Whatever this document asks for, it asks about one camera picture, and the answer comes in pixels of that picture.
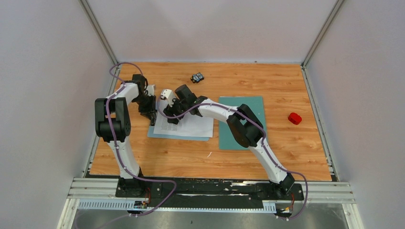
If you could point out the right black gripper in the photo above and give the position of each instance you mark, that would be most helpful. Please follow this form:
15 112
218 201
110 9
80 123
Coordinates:
171 111

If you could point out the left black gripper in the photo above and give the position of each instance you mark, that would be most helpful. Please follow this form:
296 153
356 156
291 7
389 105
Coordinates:
150 111

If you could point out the light blue clipboard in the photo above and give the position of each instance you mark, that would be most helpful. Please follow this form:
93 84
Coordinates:
151 134

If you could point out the paper sheet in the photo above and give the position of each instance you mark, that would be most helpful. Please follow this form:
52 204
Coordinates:
190 125

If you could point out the green file folder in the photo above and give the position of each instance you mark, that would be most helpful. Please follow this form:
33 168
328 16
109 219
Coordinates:
255 103

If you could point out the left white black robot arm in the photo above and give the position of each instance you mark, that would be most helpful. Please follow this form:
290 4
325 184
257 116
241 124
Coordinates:
112 124

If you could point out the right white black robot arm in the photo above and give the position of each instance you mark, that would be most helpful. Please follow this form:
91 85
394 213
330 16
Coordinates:
246 129

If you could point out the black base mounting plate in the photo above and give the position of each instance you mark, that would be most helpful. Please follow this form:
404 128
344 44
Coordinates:
214 193

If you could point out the small red object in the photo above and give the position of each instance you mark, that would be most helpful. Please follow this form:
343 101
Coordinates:
295 118

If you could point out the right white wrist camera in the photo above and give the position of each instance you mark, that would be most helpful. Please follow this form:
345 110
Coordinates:
169 96

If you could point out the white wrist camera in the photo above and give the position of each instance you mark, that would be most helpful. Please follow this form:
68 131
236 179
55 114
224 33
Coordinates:
169 96
150 90

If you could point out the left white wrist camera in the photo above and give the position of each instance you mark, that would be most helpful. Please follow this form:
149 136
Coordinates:
150 90

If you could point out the aluminium frame rail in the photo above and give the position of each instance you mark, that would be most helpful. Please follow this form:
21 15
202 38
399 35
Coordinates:
99 193

